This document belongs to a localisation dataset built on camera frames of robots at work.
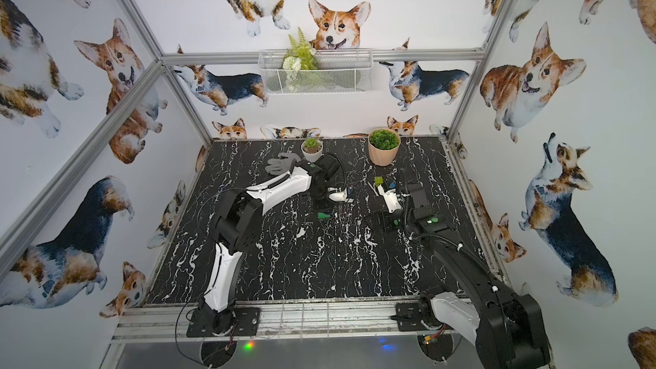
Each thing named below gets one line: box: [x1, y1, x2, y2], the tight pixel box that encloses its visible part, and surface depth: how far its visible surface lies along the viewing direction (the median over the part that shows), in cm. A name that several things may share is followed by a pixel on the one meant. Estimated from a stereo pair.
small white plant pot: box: [300, 139, 324, 164], surface depth 109 cm
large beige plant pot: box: [367, 128, 401, 167], surface depth 108 cm
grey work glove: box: [264, 152, 302, 176], surface depth 112 cm
